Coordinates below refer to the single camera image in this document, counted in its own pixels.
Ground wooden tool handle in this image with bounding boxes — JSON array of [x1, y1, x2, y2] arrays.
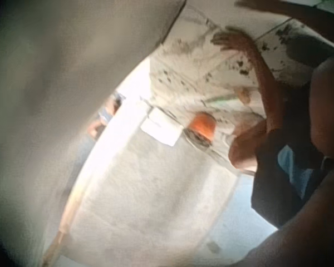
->
[[236, 86, 253, 105]]

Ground white tile piece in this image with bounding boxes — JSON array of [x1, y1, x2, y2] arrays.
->
[[140, 107, 184, 147]]

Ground person's legs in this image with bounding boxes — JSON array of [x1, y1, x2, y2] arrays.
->
[[228, 116, 271, 172]]

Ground green stick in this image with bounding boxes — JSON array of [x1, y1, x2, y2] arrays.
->
[[203, 93, 239, 104]]

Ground person's left hand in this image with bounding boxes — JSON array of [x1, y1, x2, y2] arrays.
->
[[211, 26, 254, 54]]

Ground wooden plank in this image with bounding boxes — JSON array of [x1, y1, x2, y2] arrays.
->
[[41, 177, 83, 267]]

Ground person's right hand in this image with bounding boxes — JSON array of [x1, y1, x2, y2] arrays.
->
[[235, 0, 269, 12]]

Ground orange bucket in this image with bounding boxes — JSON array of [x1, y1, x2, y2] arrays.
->
[[183, 111, 217, 151]]

